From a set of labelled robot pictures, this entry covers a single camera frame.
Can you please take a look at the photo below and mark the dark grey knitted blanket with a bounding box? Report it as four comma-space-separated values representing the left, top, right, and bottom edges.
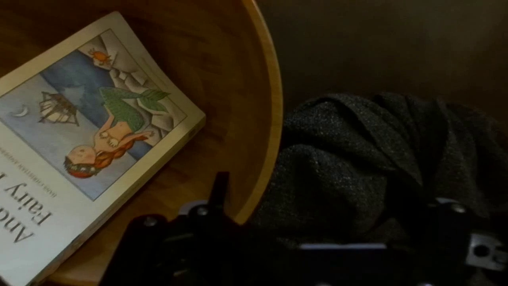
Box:
247, 92, 508, 251

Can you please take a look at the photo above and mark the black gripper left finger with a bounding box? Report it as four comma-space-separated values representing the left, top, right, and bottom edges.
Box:
99, 172, 275, 286

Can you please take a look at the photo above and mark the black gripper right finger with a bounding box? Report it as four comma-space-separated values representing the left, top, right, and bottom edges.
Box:
406, 199, 508, 286

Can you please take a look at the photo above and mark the grey-brown tufted sofa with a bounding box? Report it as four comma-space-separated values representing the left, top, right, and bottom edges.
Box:
255, 0, 508, 133

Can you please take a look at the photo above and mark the fairy tales paperback book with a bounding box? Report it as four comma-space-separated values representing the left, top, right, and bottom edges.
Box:
0, 11, 206, 286

